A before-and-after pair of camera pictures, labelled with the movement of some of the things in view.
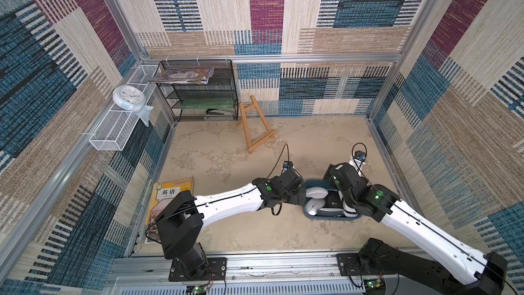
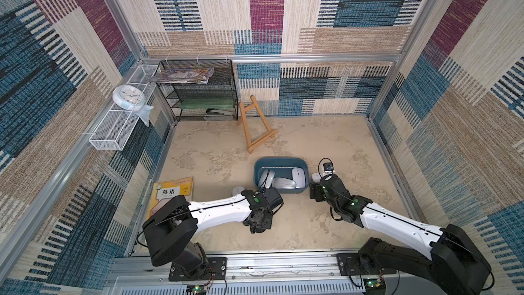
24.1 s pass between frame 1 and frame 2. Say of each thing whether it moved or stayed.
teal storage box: moved
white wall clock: stayed
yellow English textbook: stayed
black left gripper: moved
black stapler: stayed
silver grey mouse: moved
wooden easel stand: stayed
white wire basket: stayed
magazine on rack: stayed
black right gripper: moved
